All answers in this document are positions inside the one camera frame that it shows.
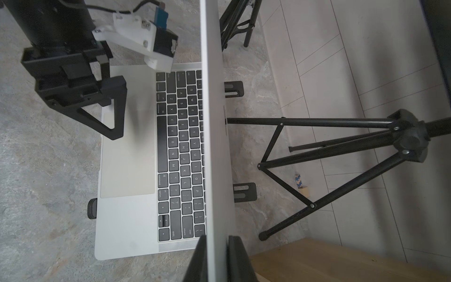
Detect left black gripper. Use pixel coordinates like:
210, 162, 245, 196
21, 41, 127, 141

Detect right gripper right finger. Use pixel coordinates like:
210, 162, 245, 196
227, 236, 258, 282

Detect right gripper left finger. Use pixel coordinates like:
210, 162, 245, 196
183, 235, 207, 282

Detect silver laptop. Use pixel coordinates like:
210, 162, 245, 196
94, 1, 235, 282

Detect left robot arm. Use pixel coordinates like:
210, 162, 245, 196
4, 1, 127, 140

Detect black folding laptop stand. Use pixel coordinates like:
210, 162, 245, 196
87, 81, 257, 220

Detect wooden shelf unit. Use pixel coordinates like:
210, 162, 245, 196
250, 238, 451, 282

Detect small black phone tripod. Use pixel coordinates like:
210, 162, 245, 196
220, 0, 263, 51

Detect black perforated music stand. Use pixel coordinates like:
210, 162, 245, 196
227, 109, 451, 241

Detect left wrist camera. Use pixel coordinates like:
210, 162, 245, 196
93, 4, 179, 73

